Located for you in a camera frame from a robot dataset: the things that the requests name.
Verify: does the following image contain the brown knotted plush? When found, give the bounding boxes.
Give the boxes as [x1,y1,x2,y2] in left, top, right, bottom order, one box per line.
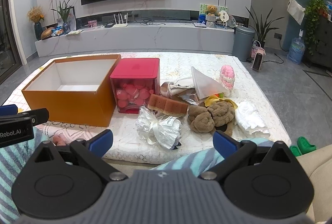
[188,100,236,136]

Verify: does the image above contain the white fluffy towel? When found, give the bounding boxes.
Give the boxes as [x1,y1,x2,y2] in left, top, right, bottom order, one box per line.
[235,100,270,138]

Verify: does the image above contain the yellow plush banana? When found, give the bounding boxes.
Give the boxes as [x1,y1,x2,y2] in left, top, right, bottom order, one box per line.
[204,95,238,109]

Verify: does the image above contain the orange crochet carrot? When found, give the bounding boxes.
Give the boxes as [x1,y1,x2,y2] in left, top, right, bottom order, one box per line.
[214,93,224,99]

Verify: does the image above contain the white satin drawstring bag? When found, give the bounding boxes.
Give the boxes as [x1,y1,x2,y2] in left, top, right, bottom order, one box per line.
[160,67,231,100]

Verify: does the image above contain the white plastic bundle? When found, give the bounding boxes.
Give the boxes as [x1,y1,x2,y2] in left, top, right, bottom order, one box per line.
[136,106,182,150]

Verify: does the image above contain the pink white crochet plush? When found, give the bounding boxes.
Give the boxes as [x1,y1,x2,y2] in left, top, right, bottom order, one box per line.
[220,65,235,90]

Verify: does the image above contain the brown sponge cake plush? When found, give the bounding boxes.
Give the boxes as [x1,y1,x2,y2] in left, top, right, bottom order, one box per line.
[148,94,188,117]

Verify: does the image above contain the striped teal trouser leg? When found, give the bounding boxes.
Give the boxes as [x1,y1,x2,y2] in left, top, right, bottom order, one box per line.
[0,127,48,223]

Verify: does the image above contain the orange cardboard box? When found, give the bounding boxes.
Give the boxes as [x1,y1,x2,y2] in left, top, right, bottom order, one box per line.
[22,54,121,127]

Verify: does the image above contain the white lace tablecloth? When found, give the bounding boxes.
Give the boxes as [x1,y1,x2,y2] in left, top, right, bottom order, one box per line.
[2,52,292,165]

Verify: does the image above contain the green slippers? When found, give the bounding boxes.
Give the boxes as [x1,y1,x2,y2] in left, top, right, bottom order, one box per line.
[289,136,317,157]

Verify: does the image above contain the red plastic container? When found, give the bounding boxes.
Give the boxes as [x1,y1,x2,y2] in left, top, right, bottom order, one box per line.
[110,58,160,114]

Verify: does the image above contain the brown round bread loaf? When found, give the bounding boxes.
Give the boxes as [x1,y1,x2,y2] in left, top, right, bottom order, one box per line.
[40,27,54,40]

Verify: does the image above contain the white marble tv console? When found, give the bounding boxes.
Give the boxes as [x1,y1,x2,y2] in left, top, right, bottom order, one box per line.
[35,23,235,57]

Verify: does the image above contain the pink space heater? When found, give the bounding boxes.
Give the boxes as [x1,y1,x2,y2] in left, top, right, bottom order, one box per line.
[252,48,266,71]

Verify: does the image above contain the dark vase yellow flowers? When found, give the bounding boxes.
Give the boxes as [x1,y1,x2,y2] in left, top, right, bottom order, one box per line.
[27,6,44,40]

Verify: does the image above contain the grey trash bin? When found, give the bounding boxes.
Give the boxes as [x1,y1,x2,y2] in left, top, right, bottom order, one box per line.
[232,26,255,62]

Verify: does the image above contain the green potted plant vase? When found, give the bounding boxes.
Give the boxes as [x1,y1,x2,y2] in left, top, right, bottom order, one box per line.
[51,0,72,34]

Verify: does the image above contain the blue water jug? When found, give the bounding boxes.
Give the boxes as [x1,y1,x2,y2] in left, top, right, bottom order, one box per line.
[287,29,306,65]

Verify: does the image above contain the white wifi router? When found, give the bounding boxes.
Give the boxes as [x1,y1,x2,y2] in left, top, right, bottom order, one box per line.
[112,13,128,28]

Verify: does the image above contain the snake plant pot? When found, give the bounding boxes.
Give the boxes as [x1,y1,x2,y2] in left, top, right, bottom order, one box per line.
[246,7,284,48]

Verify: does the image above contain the teddy bear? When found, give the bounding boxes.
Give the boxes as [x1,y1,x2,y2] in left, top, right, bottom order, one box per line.
[204,5,218,16]

